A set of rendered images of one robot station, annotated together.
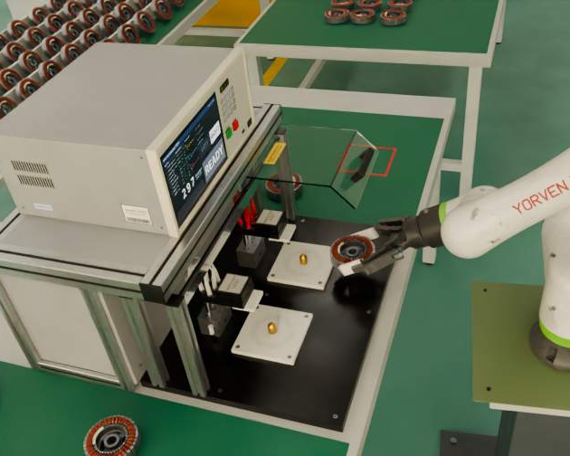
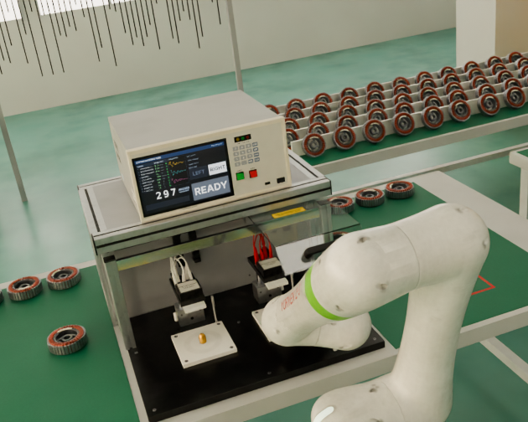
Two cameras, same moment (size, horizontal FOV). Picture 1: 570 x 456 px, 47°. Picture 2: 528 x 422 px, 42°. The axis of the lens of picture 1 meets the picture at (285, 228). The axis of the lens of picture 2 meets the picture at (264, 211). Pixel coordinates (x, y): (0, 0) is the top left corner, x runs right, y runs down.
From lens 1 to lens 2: 130 cm
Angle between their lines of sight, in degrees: 44
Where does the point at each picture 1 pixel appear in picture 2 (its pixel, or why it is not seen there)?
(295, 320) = (222, 345)
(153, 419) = (99, 345)
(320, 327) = (230, 360)
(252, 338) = (188, 337)
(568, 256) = (343, 392)
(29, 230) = (109, 187)
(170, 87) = (205, 125)
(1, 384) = (82, 283)
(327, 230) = not seen: hidden behind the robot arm
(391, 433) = not seen: outside the picture
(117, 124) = (147, 134)
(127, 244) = (121, 214)
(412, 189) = not seen: hidden behind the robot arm
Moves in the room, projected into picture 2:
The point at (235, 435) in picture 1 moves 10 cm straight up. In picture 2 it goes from (111, 381) to (102, 351)
